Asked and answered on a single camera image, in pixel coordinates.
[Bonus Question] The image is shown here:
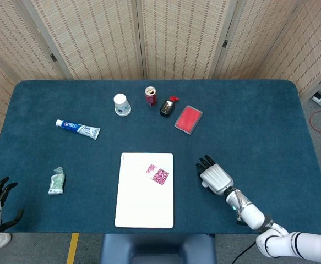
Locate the red soda can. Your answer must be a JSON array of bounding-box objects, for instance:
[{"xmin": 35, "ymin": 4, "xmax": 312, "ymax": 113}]
[{"xmin": 144, "ymin": 86, "xmax": 158, "ymax": 107}]

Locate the white paper cup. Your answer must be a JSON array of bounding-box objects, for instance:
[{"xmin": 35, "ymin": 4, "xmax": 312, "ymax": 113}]
[{"xmin": 113, "ymin": 93, "xmax": 132, "ymax": 117}]

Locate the white shoe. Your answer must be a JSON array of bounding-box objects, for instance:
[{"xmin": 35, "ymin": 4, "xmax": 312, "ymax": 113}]
[{"xmin": 0, "ymin": 232, "xmax": 13, "ymax": 250}]

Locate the red ink pad case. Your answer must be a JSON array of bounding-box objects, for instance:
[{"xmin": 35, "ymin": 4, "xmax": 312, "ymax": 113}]
[{"xmin": 173, "ymin": 104, "xmax": 204, "ymax": 136}]

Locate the blue white toothpaste tube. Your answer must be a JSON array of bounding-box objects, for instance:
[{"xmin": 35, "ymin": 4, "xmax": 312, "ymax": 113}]
[{"xmin": 55, "ymin": 119, "xmax": 101, "ymax": 141}]

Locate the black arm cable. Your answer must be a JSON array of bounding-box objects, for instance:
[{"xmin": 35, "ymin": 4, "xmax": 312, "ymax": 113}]
[{"xmin": 231, "ymin": 241, "xmax": 260, "ymax": 264}]

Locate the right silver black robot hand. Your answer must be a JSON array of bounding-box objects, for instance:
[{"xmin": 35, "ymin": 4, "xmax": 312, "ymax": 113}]
[{"xmin": 195, "ymin": 155, "xmax": 235, "ymax": 197}]

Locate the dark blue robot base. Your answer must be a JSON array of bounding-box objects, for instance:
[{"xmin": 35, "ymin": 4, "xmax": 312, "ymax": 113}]
[{"xmin": 99, "ymin": 233, "xmax": 217, "ymax": 264}]

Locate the black ink bottle red cap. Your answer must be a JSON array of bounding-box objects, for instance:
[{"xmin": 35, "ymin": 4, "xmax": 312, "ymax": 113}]
[{"xmin": 159, "ymin": 95, "xmax": 179, "ymax": 118}]

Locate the dark blue tablecloth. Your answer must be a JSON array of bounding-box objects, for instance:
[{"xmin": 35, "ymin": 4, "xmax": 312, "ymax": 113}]
[{"xmin": 0, "ymin": 79, "xmax": 321, "ymax": 236}]

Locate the pink patterned packet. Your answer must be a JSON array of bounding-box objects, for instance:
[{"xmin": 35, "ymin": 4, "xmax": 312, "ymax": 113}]
[{"xmin": 145, "ymin": 163, "xmax": 170, "ymax": 186}]

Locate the white rectangular board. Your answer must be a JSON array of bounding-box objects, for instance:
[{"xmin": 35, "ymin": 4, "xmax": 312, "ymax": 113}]
[{"xmin": 114, "ymin": 152, "xmax": 175, "ymax": 229}]

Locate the crumpled green white packet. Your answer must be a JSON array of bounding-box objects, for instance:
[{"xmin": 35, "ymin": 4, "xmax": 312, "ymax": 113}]
[{"xmin": 48, "ymin": 166, "xmax": 67, "ymax": 196}]

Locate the woven bamboo folding screen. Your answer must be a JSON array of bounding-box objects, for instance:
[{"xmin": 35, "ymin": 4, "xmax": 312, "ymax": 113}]
[{"xmin": 0, "ymin": 0, "xmax": 321, "ymax": 151}]

